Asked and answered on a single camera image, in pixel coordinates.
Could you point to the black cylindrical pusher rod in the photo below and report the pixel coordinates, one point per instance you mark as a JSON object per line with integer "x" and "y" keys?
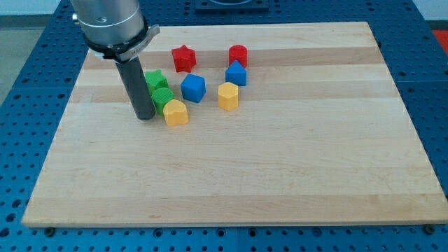
{"x": 133, "y": 79}

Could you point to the black and silver flange mount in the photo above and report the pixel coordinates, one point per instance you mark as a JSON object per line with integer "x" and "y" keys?
{"x": 120, "y": 41}

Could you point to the yellow heart block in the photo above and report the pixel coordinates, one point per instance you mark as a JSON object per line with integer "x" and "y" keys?
{"x": 175, "y": 113}

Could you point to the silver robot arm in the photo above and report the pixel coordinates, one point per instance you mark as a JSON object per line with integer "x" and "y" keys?
{"x": 96, "y": 11}

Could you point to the blue cube block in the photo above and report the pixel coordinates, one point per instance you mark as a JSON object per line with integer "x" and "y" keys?
{"x": 193, "y": 88}

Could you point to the green star block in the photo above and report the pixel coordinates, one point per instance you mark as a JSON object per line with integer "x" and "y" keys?
{"x": 155, "y": 80}

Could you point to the green cylinder block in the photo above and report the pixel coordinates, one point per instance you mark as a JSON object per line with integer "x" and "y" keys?
{"x": 161, "y": 97}

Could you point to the red star block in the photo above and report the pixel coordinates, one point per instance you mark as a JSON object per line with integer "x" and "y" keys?
{"x": 184, "y": 59}

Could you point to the yellow hexagon block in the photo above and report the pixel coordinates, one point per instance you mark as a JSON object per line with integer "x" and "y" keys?
{"x": 228, "y": 96}

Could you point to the blue pentagon block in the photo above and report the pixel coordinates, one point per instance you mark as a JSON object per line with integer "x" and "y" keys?
{"x": 236, "y": 74}

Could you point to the red cylinder block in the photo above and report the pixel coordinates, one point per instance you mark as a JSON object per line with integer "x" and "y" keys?
{"x": 238, "y": 53}

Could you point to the wooden board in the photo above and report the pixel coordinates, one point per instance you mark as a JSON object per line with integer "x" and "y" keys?
{"x": 320, "y": 137}

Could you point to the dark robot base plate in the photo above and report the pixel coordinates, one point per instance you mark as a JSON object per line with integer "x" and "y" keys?
{"x": 231, "y": 5}

